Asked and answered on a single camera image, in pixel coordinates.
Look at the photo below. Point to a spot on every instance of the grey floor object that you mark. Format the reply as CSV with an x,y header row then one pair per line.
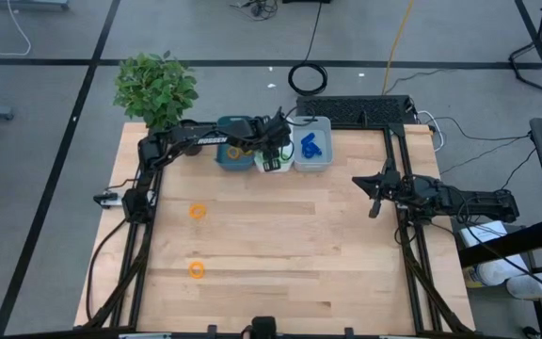
x,y
28,4

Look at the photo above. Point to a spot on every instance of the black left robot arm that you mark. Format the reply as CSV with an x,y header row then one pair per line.
x,y
191,139

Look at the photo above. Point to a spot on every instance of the white rounded object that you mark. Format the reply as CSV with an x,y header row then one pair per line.
x,y
530,286

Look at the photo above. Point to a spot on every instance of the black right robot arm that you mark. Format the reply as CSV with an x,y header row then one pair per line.
x,y
478,202

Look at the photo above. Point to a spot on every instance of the grey plastic bin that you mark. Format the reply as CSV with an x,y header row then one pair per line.
x,y
326,141

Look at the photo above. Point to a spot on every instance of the white plastic bin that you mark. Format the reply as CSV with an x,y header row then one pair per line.
x,y
288,166

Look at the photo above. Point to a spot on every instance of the green potted plant black pot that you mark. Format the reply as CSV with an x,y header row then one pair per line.
x,y
158,89

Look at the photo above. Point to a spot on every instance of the black vented case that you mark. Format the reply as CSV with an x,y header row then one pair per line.
x,y
355,110

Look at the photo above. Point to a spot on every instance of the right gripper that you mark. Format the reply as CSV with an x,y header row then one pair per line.
x,y
407,190

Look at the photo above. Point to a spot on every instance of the white roll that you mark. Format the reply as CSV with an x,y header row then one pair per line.
x,y
497,273

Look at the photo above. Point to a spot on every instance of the black box-shaped object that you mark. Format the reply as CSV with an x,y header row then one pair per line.
x,y
264,328

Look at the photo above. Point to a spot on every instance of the white paper box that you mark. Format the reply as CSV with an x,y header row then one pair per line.
x,y
480,233

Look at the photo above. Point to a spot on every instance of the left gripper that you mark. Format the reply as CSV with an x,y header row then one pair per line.
x,y
266,134

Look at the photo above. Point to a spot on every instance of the teal plastic bin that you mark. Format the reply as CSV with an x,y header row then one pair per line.
x,y
238,165

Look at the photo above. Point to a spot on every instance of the black shelf beam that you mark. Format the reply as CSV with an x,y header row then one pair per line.
x,y
511,245

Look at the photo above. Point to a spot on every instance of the black aluminium rig frame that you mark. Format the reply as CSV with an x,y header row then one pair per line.
x,y
141,282

